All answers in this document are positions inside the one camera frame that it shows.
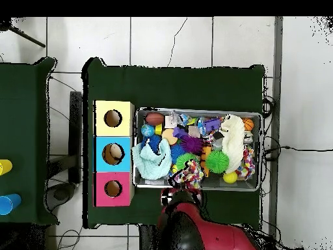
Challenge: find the blue spiky rubber ball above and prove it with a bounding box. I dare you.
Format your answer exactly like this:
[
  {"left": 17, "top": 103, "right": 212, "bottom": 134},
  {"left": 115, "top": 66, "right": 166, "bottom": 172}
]
[
  {"left": 141, "top": 134, "right": 163, "bottom": 156},
  {"left": 170, "top": 143, "right": 186, "bottom": 165}
]

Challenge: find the black power cable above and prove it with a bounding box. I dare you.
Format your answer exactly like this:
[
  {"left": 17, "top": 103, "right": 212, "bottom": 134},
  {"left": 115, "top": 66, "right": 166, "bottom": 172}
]
[{"left": 261, "top": 145, "right": 333, "bottom": 162}]

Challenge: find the mint knitted cloth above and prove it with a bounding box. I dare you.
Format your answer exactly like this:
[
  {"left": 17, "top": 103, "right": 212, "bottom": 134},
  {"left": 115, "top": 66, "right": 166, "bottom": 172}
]
[{"left": 131, "top": 138, "right": 174, "bottom": 181}]

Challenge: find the grey stand foot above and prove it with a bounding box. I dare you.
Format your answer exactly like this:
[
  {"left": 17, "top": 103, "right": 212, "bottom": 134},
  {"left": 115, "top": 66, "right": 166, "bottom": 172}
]
[{"left": 46, "top": 182, "right": 77, "bottom": 212}]

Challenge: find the purple spiky rubber ball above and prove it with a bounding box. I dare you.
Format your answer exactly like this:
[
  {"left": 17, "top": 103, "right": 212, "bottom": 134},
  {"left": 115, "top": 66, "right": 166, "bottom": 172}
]
[{"left": 180, "top": 135, "right": 204, "bottom": 154}]

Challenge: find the brown toy football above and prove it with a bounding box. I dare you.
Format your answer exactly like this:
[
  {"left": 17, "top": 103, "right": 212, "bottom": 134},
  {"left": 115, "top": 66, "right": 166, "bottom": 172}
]
[{"left": 144, "top": 111, "right": 166, "bottom": 126}]

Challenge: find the green spiky rubber ball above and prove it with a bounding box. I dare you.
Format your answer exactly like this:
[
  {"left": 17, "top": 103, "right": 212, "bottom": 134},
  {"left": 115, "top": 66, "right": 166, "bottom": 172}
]
[
  {"left": 176, "top": 152, "right": 200, "bottom": 170},
  {"left": 205, "top": 150, "right": 230, "bottom": 174}
]

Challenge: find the yellow cup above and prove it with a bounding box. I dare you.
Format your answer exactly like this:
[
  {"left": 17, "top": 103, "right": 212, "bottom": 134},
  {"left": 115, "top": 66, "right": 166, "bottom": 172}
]
[{"left": 0, "top": 159, "right": 13, "bottom": 176}]

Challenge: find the shallow wire mesh bin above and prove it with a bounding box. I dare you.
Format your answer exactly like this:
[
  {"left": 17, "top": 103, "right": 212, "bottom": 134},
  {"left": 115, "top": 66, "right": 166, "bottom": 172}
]
[{"left": 131, "top": 107, "right": 263, "bottom": 193}]

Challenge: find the globe print ball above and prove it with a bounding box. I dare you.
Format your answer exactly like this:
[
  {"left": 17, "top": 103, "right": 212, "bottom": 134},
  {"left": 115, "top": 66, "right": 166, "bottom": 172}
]
[{"left": 140, "top": 124, "right": 156, "bottom": 138}]

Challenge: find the cream knitted cloth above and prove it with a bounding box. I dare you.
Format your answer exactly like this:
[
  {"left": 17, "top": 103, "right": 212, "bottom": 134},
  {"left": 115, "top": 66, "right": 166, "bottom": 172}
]
[{"left": 220, "top": 113, "right": 246, "bottom": 174}]

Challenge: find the black tripod leg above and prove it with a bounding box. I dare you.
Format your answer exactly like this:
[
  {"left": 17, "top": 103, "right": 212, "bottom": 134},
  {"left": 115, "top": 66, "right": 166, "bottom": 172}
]
[{"left": 0, "top": 18, "right": 47, "bottom": 49}]

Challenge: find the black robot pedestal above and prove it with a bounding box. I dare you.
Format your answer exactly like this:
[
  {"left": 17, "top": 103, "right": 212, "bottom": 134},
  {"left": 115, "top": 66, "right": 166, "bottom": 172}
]
[{"left": 139, "top": 224, "right": 162, "bottom": 250}]

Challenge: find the blue cup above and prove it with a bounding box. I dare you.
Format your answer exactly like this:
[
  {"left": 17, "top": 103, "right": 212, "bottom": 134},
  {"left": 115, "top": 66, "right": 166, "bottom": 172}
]
[{"left": 0, "top": 193, "right": 22, "bottom": 216}]

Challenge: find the wooden box with three holes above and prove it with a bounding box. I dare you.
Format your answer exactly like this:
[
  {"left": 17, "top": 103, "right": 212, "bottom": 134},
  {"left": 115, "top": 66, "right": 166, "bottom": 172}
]
[{"left": 92, "top": 100, "right": 135, "bottom": 208}]

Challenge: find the purple toy building brick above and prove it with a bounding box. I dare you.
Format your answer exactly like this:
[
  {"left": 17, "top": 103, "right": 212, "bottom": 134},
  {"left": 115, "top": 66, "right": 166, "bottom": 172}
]
[{"left": 202, "top": 117, "right": 222, "bottom": 133}]

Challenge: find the dark green table cloth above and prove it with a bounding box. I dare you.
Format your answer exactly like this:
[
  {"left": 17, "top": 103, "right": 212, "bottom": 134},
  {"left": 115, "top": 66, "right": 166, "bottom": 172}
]
[
  {"left": 81, "top": 57, "right": 266, "bottom": 230},
  {"left": 0, "top": 57, "right": 60, "bottom": 226}
]

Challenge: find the polka dot cloth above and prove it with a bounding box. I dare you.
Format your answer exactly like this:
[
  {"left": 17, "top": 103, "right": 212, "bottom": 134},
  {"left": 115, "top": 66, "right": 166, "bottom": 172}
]
[{"left": 168, "top": 159, "right": 206, "bottom": 190}]

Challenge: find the black upright panel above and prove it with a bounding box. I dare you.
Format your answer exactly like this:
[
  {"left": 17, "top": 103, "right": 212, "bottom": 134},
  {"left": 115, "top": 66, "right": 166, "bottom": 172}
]
[{"left": 68, "top": 90, "right": 83, "bottom": 185}]

